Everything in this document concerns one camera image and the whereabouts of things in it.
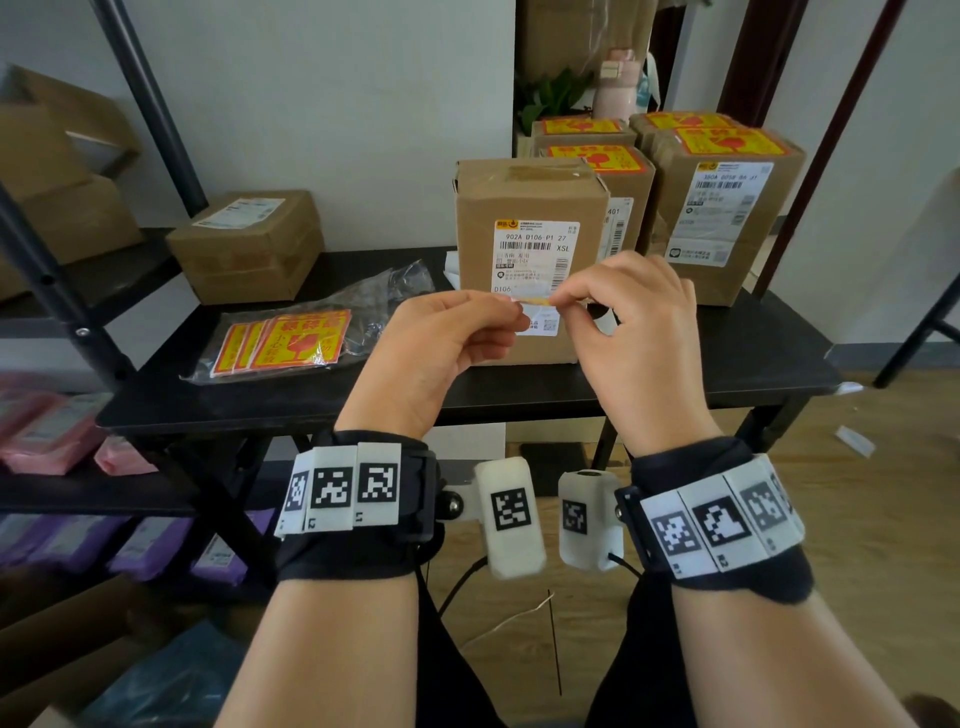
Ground person's right hand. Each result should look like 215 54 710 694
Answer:
549 251 723 459

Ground person's left hand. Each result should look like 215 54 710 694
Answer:
335 288 532 442

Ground clear plastic bag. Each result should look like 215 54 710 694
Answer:
183 260 436 386

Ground stack of red yellow stickers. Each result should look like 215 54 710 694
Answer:
211 308 352 378

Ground stack of cardboard boxes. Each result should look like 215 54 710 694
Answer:
166 189 325 305

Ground small cardboard parcel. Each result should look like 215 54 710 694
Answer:
628 110 740 151

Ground pile of cardboard boxes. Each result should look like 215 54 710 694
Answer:
0 63 144 301

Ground person's right forearm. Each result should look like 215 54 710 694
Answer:
671 577 920 728

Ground person's black trousers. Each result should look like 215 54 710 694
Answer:
416 569 699 728

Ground black wristband white markers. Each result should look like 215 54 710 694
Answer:
273 428 445 584
614 437 817 607

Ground pink water bottle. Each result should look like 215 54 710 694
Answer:
592 48 643 123

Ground potted green plant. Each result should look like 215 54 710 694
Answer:
517 67 595 136

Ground wood-top desk black legs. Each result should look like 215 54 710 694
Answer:
873 273 960 389

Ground black metal shelf rack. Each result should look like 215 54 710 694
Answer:
0 0 280 601

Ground blue plastic bag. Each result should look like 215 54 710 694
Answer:
82 620 249 728

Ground thin dark brown door frame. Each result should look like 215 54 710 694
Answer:
753 0 909 300

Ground white string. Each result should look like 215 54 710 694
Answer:
459 592 556 652

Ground thick dark brown door frame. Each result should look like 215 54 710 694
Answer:
716 0 810 129

